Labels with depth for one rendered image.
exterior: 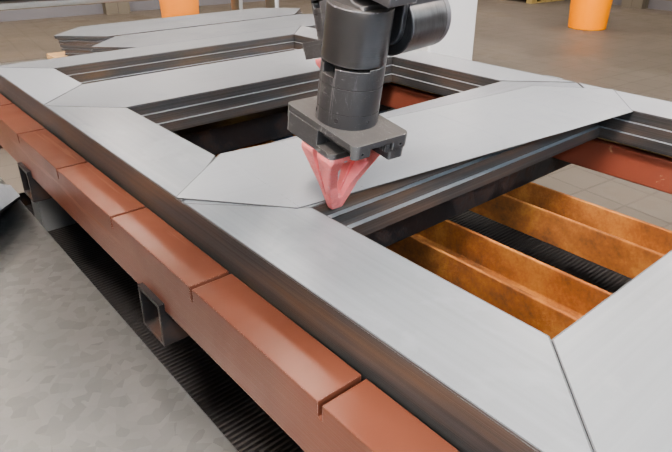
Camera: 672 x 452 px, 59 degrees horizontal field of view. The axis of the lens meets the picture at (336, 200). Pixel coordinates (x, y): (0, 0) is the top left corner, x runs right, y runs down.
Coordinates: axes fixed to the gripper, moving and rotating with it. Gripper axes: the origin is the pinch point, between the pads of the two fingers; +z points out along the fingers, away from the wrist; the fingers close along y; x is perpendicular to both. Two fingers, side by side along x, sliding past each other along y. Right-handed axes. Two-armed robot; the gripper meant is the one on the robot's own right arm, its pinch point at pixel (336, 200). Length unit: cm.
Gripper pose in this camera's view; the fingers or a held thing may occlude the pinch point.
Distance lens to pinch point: 60.0
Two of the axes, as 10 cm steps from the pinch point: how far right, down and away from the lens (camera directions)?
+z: -1.1, 8.4, 5.4
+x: -7.8, 2.7, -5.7
